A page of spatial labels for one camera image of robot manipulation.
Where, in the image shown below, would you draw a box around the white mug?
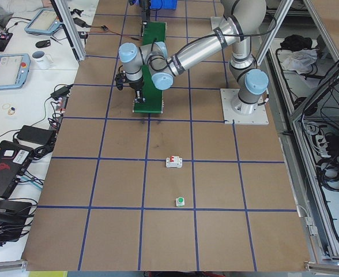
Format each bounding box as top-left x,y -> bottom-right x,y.
32,51 -> 54,70

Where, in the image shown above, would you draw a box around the teach pendant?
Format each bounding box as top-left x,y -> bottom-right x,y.
0,54 -> 31,90
24,9 -> 61,36

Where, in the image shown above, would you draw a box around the far teach pendant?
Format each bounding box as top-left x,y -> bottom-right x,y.
24,9 -> 61,36

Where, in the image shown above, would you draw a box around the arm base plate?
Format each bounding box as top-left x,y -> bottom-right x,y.
210,17 -> 234,38
220,88 -> 269,125

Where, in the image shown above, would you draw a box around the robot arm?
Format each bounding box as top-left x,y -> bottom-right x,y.
115,0 -> 269,115

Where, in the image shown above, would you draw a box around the near teach pendant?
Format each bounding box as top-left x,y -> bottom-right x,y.
0,54 -> 31,90

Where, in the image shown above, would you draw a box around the green push button switch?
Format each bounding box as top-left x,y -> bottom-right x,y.
175,197 -> 185,207

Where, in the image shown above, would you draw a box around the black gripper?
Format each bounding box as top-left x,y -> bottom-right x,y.
134,89 -> 145,103

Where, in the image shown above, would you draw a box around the green conveyor belt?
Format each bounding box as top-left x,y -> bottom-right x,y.
131,20 -> 168,115

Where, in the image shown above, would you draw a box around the black power adapter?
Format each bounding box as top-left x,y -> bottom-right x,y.
17,125 -> 56,145

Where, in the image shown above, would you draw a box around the small black sensor board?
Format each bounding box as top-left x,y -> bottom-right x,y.
101,25 -> 109,32

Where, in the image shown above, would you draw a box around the aluminium frame post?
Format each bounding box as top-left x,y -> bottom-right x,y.
51,0 -> 86,62

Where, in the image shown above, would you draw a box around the blue plastic bin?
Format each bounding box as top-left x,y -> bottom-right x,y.
149,0 -> 178,10

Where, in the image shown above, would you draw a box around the white circuit breaker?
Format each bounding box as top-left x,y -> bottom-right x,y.
165,155 -> 183,168

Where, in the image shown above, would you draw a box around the red black wire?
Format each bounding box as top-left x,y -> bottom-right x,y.
87,27 -> 143,41

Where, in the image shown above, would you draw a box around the black laptop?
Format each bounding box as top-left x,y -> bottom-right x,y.
0,140 -> 35,199

